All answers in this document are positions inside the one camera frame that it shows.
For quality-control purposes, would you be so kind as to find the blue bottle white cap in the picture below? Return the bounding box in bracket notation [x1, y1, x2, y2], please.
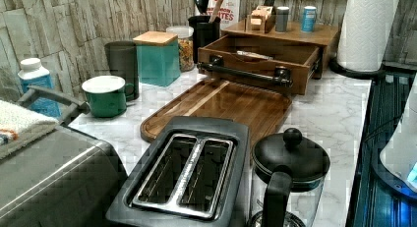
[18, 58, 61, 118]

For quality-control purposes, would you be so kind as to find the blue shaker can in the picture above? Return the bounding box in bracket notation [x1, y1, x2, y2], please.
[301, 6, 317, 32]

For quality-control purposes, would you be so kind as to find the white striped towel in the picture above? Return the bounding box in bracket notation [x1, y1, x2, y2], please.
[0, 101, 58, 159]

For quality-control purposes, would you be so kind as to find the black glass french press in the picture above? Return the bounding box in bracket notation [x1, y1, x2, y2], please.
[247, 128, 330, 227]

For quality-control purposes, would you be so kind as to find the teal canister wooden lid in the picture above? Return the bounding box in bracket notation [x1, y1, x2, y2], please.
[133, 31, 180, 86]

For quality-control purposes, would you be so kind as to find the grey toaster oven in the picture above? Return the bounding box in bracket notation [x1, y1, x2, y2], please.
[0, 85, 129, 227]

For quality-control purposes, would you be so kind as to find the dark glass cup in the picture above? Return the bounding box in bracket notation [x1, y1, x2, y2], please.
[104, 40, 139, 100]

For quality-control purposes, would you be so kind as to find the glass jar of cereal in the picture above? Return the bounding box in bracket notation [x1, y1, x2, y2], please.
[166, 26, 194, 72]

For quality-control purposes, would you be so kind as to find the white paper towel roll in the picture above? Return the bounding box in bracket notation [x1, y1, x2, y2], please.
[336, 0, 399, 74]

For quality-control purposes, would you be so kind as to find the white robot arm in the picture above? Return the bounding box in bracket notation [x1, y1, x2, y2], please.
[380, 79, 417, 192]

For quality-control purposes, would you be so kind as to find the white sachet packet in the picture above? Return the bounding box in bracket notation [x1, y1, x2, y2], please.
[236, 50, 273, 60]

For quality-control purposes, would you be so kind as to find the wooden tea bag holder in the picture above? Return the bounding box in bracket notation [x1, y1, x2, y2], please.
[246, 5, 276, 33]

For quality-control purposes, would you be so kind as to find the oat bites cereal box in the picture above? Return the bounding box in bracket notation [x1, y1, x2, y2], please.
[208, 0, 240, 29]

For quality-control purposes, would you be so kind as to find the wooden drawer with black handle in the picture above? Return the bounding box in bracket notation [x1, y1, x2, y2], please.
[198, 34, 322, 94]

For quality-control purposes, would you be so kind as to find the wooden serving tray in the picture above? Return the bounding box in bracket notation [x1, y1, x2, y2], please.
[140, 80, 292, 145]

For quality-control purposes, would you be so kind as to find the black utensil holder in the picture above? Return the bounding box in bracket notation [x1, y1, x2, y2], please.
[188, 16, 220, 64]

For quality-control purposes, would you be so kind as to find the black two-slot toaster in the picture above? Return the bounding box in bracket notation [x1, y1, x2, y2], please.
[106, 116, 250, 227]

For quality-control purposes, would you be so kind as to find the wooden drawer cabinet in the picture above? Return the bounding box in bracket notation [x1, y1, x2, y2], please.
[221, 21, 340, 80]

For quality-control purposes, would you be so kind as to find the black paper towel holder base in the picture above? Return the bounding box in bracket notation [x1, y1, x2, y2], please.
[328, 58, 386, 80]

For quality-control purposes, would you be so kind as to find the grey shaker can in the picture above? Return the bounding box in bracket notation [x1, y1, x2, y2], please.
[275, 6, 289, 32]

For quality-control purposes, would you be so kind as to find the wooden spatula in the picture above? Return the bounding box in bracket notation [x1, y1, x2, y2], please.
[208, 0, 223, 24]

